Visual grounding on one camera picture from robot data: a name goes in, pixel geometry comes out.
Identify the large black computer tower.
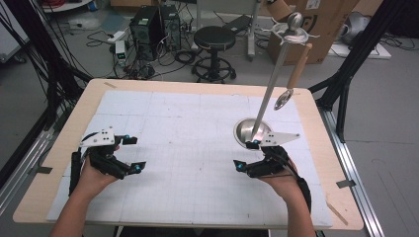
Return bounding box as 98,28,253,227
128,5,166,62

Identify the black round stool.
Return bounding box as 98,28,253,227
191,25,238,84

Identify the slim black computer tower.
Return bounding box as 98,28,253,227
160,4,183,52

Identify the metal utensil rack stand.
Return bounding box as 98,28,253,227
233,11,321,150

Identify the black metal frame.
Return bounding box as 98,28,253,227
0,0,94,189
308,0,410,143

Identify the aluminium rail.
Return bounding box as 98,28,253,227
316,108,385,237
0,127,56,216

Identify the black flat laptop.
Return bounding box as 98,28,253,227
222,14,254,35

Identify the person's right hand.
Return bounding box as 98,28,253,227
259,160,303,203

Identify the silver grey bag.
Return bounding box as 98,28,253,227
338,11,373,45

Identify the brown cardboard box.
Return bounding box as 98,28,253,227
267,0,361,66

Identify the coiled black cable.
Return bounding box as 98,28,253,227
174,48,198,65

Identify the white flat board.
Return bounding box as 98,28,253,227
328,41,392,60

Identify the person's left hand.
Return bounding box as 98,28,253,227
75,157,120,198

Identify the metal ladle with wooden handle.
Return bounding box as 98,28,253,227
273,42,313,112

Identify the white grid mat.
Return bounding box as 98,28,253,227
45,90,334,229

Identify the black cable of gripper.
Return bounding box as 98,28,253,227
280,153,312,213
67,131,100,198

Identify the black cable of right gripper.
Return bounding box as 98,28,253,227
280,153,312,213

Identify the small white power supply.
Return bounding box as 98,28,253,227
115,39,128,67

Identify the white power strip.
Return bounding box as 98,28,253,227
106,30,128,44

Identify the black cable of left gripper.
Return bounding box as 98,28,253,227
67,131,100,198

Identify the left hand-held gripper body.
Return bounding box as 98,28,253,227
78,125,132,181

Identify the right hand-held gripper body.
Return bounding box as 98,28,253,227
246,131,301,179

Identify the black tape piece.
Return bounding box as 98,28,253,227
335,179,358,190
28,166,53,176

